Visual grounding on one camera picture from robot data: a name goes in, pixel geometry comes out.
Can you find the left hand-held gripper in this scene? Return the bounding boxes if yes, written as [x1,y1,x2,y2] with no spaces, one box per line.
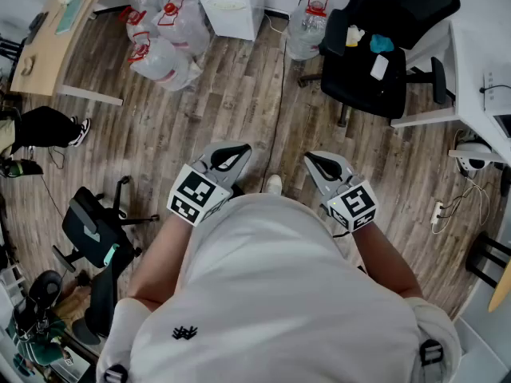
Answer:
[166,141,253,227]

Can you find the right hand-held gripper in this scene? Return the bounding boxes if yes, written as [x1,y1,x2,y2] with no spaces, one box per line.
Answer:
[303,150,378,233]

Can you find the white cabinet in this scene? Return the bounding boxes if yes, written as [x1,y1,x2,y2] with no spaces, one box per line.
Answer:
[191,0,267,41]

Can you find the person's left forearm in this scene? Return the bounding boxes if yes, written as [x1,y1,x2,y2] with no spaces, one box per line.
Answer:
[126,212,193,313]

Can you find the person's right forearm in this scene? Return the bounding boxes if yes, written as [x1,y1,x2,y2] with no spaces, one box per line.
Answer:
[351,220,424,299]

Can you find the person's white shoe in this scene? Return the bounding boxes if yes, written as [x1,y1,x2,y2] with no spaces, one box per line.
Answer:
[264,173,283,195]

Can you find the black office chair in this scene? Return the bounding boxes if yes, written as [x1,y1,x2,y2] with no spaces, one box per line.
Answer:
[298,0,463,128]

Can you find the small white box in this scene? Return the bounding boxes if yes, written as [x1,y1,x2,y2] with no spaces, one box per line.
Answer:
[370,53,390,81]

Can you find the white power strip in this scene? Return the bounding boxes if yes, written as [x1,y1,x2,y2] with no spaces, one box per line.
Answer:
[430,200,446,225]

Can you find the person's white t-shirt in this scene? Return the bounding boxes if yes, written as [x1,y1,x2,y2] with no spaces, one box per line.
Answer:
[95,192,464,383]

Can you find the yellow white toy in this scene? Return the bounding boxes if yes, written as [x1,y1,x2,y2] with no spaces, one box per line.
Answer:
[344,25,366,48]

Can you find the teal cloth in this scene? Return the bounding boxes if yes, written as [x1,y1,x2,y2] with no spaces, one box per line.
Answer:
[369,33,395,54]

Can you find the black chair teal armrests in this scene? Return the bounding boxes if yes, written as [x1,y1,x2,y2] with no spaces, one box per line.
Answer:
[51,175,160,273]

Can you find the black stool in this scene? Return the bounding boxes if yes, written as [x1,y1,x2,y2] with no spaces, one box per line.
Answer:
[465,231,511,290]

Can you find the white box device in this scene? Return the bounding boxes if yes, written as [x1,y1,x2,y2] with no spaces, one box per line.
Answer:
[481,69,511,114]

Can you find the wooden desk white legs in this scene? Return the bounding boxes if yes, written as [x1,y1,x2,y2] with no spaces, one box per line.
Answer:
[10,0,129,108]

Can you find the green book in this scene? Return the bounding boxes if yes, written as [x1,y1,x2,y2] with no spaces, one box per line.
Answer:
[54,0,87,36]

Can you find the black floor cable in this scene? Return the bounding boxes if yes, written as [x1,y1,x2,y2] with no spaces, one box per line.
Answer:
[259,37,289,194]

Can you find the white round camera device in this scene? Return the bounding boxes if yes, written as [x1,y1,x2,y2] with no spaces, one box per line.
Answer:
[447,138,505,177]

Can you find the black strap buckle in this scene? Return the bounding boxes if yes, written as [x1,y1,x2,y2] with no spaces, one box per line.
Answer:
[418,338,445,367]
[102,364,129,383]

